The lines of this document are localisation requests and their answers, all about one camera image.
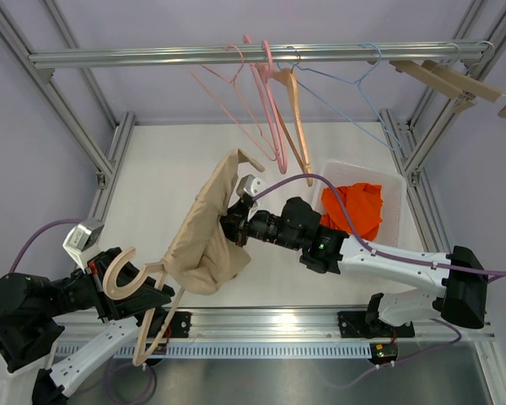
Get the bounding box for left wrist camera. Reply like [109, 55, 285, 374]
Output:
[62, 219, 105, 270]

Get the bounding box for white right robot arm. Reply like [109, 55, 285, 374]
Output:
[220, 197, 488, 338]

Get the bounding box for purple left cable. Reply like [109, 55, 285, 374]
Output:
[0, 218, 157, 405]

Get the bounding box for orange t shirt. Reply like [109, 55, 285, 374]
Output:
[320, 182, 383, 241]

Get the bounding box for beige hanger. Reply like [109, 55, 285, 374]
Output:
[102, 247, 186, 367]

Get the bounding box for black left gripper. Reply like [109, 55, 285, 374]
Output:
[40, 246, 175, 322]

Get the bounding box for thick pink plastic hanger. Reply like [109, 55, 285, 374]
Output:
[250, 40, 288, 175]

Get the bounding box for wooden hanger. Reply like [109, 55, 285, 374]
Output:
[272, 67, 313, 174]

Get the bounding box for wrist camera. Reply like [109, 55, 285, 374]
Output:
[62, 219, 105, 270]
[236, 175, 267, 201]

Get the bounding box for aluminium hanging rod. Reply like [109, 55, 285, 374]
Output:
[29, 40, 493, 68]

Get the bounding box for thin pink wire hanger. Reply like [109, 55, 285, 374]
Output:
[188, 43, 281, 162]

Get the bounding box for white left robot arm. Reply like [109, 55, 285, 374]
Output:
[0, 248, 175, 404]

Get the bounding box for wooden hangers at right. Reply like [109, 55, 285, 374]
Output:
[390, 60, 506, 118]

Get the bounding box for purple cable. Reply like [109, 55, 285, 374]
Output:
[252, 174, 506, 389]
[0, 218, 157, 405]

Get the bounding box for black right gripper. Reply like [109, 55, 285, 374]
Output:
[206, 197, 304, 251]

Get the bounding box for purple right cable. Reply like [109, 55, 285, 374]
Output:
[252, 174, 506, 389]

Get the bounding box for white slotted cable duct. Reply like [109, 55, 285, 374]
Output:
[54, 342, 372, 359]

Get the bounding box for white plastic basket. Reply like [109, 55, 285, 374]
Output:
[320, 159, 406, 247]

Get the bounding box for aluminium front rail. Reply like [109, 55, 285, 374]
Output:
[56, 306, 496, 343]

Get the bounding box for beige garment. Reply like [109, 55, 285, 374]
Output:
[163, 148, 265, 295]

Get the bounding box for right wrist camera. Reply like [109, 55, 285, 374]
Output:
[236, 175, 267, 201]

